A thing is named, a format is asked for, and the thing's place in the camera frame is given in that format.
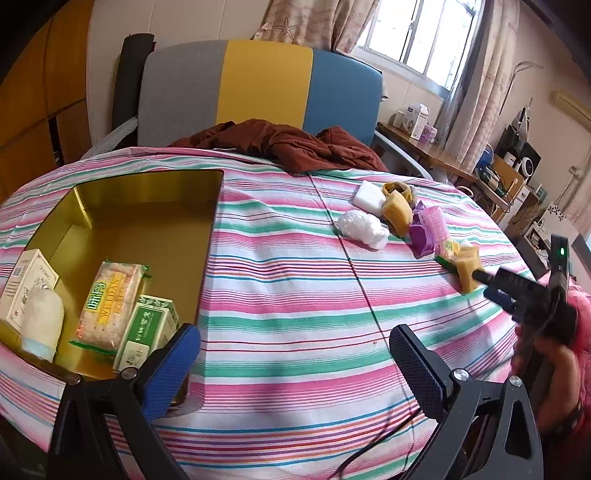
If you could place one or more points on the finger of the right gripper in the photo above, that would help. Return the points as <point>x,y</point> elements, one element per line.
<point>496,280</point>
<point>502,299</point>

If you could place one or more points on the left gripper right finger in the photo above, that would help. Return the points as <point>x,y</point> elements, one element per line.
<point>485,430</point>

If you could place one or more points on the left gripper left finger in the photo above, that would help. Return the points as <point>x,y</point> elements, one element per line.
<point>81,445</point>

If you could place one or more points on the yellow sponge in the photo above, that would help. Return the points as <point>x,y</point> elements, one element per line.
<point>467,261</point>
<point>399,213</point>

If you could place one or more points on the purple snack packet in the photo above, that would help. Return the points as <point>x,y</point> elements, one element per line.
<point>422,238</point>

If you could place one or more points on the green tea box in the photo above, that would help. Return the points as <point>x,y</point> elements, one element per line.
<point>153,322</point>

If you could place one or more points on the yellow cracker packet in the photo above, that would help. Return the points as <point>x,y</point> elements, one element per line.
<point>108,306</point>

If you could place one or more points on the white plastic bag ball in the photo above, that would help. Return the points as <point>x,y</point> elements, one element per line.
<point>364,227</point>

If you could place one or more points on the yellow sock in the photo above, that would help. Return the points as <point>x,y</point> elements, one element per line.
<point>407,191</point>

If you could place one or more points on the white foam sponge block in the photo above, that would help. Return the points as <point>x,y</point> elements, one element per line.
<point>370,198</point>

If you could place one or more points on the beige cardboard box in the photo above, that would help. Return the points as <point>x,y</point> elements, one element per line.
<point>31,269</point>

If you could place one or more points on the person right hand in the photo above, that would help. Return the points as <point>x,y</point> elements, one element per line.
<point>563,394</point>

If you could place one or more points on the wooden desk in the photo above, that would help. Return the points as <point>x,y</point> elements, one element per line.
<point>427,153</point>

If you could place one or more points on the gold metal tin box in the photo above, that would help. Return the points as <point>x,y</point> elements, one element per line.
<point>110,241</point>

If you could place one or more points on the right side curtain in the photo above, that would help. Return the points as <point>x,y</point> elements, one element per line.
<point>470,114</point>

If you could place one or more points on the white box on desk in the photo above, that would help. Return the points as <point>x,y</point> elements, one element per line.
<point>415,120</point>

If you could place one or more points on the striped pink green bedsheet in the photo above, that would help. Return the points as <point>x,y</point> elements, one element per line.
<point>294,379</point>

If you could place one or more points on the dark red blanket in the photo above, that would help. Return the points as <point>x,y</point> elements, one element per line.
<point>298,152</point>

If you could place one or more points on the window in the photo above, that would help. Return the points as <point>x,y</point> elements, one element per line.
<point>425,41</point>

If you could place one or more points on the beige patterned curtain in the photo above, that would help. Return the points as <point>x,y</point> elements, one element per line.
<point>330,25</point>

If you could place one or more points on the wooden wardrobe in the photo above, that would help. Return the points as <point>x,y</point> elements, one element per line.
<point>44,121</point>

